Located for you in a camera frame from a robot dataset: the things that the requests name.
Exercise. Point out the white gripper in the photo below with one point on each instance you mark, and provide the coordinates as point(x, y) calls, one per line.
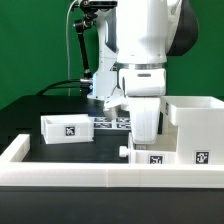
point(144, 117)

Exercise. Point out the white drawer with knob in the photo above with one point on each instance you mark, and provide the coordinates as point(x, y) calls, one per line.
point(163, 151)

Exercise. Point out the white drawer cabinet box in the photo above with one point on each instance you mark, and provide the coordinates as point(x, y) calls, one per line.
point(199, 124)

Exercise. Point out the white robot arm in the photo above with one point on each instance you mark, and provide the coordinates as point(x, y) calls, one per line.
point(135, 39)

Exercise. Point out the white marker tag sheet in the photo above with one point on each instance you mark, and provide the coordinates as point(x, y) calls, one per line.
point(121, 123)

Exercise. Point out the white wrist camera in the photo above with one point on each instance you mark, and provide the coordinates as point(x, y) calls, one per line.
point(112, 104)

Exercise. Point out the white U-shaped fence frame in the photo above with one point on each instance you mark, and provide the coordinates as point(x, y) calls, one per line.
point(15, 171)

